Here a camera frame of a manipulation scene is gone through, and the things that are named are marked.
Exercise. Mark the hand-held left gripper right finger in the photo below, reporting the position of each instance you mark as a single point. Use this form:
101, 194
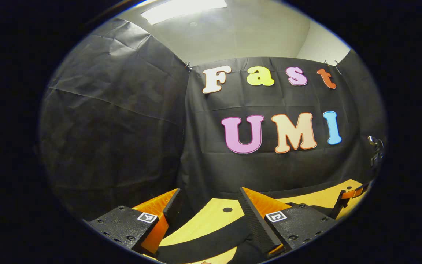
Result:
255, 220

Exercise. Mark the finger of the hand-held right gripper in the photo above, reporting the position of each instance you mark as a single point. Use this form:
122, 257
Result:
337, 205

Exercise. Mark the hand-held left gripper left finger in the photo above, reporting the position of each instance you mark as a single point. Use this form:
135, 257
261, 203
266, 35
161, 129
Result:
172, 205

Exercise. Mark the black garment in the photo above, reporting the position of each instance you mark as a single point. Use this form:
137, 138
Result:
203, 247

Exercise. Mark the black round table grommet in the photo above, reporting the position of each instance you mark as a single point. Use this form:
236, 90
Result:
227, 209

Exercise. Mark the black backdrop cloth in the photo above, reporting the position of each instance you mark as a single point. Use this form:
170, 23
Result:
123, 128

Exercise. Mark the black camera stand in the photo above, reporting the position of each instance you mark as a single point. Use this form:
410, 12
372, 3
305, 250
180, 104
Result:
376, 152

